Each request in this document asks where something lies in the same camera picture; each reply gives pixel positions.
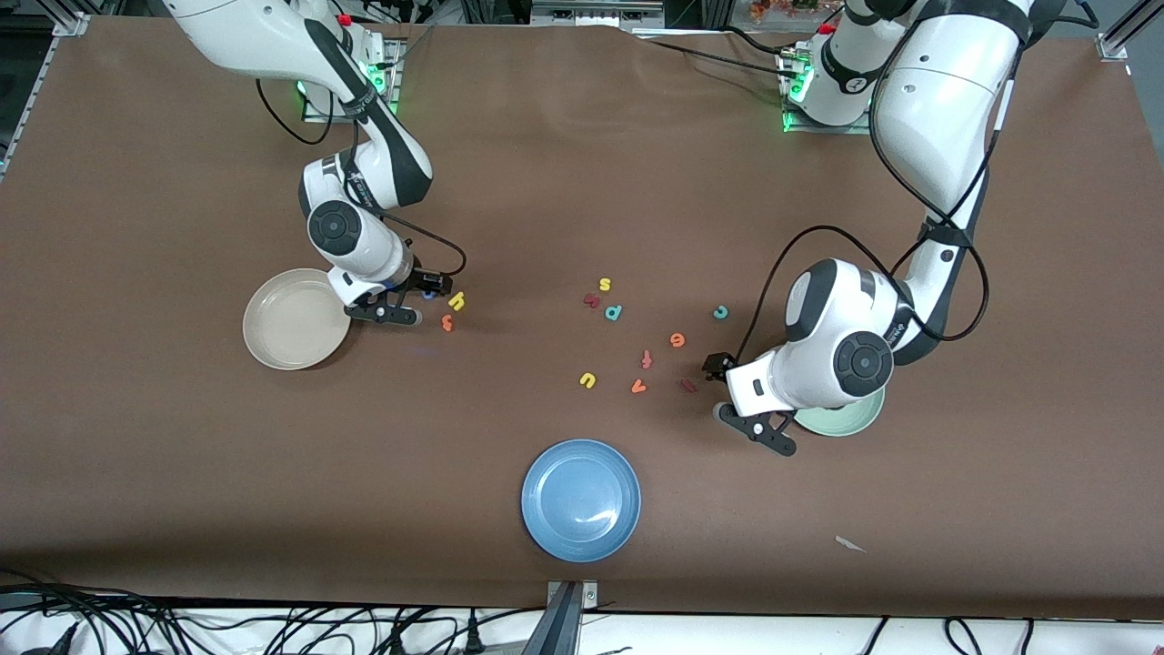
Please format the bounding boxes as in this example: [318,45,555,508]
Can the black floor cable tangle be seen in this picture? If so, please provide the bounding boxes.
[0,569,524,655]

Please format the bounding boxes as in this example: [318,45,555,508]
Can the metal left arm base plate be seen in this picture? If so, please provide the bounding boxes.
[780,50,878,136]

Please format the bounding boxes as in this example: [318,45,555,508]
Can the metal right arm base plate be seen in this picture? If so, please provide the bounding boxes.
[298,41,401,124]

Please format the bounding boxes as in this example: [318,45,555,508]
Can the beige brown plate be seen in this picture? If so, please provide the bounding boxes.
[243,268,353,371]

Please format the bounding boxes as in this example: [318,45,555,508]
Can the aluminium frame profile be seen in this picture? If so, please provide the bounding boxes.
[1096,0,1164,63]
[50,0,92,37]

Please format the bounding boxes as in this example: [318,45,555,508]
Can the short black table cable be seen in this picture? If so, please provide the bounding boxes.
[723,25,801,55]

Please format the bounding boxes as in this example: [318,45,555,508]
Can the orange flowers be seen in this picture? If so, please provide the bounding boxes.
[750,0,842,24]

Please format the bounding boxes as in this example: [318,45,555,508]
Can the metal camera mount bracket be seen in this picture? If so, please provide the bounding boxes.
[523,579,601,655]

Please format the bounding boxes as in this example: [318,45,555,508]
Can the grey equipment box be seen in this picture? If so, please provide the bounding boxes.
[530,0,665,28]

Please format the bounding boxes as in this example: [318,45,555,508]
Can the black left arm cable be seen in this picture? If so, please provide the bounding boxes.
[735,18,1033,365]

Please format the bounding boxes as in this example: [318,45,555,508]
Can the blue plate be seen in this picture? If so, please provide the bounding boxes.
[521,439,642,563]

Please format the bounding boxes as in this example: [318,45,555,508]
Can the long black table cable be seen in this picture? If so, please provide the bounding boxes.
[647,39,797,78]

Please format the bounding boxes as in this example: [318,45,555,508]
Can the light green plate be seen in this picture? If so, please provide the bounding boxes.
[793,382,886,438]

